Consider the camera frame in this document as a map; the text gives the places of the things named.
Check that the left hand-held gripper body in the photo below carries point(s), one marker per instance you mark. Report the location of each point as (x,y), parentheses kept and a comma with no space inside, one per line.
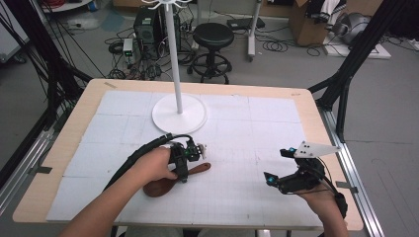
(184,153)

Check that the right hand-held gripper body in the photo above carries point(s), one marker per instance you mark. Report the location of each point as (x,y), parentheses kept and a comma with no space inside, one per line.
(306,179)

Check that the brown wooden spoon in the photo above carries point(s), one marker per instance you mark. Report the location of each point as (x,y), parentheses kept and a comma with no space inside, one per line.
(158,189)

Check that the person's right hand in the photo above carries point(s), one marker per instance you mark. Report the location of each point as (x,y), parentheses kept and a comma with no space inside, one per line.
(319,200)

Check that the person's left hand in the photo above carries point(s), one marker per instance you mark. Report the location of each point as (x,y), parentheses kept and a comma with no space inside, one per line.
(153,166)

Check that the white hook stand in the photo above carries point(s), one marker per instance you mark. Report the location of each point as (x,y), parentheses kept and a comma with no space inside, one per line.
(191,118)

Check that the grey tape piece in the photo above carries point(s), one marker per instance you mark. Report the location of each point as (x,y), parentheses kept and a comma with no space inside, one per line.
(41,170)
(346,187)

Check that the white grid mat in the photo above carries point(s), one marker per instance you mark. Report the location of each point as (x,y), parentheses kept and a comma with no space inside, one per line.
(230,197)

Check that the white metal stand leg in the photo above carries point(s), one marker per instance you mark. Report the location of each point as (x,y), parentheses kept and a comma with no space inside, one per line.
(252,39)

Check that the small white power box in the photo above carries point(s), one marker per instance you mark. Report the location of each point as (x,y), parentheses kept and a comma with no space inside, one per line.
(127,47)

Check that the black round stool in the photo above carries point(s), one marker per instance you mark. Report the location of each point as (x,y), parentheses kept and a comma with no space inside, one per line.
(213,34)

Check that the large cardboard box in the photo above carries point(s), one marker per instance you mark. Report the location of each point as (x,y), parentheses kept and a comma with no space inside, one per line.
(306,31)

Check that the black computer tower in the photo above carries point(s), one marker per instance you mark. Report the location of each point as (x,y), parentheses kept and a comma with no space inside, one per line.
(145,29)

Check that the white flat board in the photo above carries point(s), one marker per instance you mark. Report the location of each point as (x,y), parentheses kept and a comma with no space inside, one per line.
(378,52)

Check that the black flat device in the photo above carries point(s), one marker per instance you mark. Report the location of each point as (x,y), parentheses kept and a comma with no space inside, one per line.
(245,23)

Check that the grey round appliance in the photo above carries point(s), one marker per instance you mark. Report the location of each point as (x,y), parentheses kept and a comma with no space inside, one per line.
(354,24)

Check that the black and white clothing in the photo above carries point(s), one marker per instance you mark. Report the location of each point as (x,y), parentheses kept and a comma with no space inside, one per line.
(324,10)

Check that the white power strip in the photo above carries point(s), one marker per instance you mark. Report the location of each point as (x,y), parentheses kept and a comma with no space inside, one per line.
(414,44)

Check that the white cabinet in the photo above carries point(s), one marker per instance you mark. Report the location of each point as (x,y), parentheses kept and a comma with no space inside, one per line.
(10,39)

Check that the aluminium rail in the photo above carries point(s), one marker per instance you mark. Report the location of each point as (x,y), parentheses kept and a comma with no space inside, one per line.
(23,168)
(359,184)

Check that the black metal frame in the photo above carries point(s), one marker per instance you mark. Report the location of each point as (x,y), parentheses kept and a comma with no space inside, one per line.
(362,42)
(56,82)

